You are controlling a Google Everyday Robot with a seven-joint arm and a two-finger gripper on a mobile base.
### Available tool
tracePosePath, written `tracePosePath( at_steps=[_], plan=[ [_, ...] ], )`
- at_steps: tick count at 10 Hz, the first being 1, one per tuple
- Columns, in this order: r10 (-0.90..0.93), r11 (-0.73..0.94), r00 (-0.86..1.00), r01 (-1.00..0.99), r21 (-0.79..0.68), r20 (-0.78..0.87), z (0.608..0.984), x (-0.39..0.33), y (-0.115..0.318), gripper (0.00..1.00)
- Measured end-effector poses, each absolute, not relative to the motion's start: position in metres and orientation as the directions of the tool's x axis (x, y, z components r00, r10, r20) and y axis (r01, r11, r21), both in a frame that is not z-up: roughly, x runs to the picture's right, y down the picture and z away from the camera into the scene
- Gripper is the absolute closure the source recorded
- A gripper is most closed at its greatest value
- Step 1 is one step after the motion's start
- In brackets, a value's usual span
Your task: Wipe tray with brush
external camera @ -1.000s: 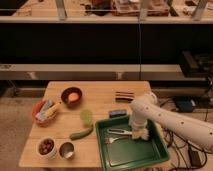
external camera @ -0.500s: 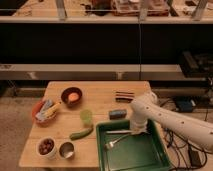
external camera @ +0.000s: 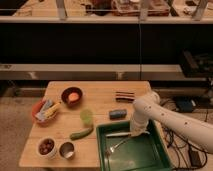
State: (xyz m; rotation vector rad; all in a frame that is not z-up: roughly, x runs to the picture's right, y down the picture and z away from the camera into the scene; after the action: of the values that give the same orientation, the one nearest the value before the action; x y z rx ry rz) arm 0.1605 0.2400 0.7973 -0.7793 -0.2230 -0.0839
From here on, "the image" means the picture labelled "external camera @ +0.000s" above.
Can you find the yellow corn toy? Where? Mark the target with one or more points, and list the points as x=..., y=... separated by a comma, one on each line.
x=51, y=110

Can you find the silver metal cup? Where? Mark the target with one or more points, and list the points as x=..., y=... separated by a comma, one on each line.
x=67, y=150

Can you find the dark brown bowl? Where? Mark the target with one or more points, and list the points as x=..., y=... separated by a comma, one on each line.
x=67, y=92

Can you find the white dish brush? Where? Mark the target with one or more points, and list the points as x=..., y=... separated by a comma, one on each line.
x=120, y=134

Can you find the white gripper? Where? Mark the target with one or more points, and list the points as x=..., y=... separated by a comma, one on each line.
x=138, y=124

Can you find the green cucumber toy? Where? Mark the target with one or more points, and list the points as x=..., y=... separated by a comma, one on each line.
x=82, y=134

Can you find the black box on shelf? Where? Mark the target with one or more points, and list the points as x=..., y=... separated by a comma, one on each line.
x=196, y=66

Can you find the orange bowl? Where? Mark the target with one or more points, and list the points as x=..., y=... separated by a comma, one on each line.
x=35, y=109

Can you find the grey blue cloth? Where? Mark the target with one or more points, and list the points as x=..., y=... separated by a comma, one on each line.
x=40, y=115

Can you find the dark striped block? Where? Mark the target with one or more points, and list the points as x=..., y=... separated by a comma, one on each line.
x=125, y=96

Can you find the silver metal fork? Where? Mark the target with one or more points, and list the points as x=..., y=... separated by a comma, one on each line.
x=112, y=149

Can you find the green plastic tray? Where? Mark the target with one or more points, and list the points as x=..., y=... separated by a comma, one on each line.
x=143, y=153

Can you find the blue grey sponge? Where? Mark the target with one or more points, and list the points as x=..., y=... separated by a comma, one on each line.
x=118, y=114

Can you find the orange egg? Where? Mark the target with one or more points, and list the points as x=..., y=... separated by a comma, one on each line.
x=73, y=97

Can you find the light green cup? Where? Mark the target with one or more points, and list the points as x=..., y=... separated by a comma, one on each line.
x=86, y=117

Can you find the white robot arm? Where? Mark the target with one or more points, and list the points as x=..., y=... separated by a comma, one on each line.
x=148, y=107

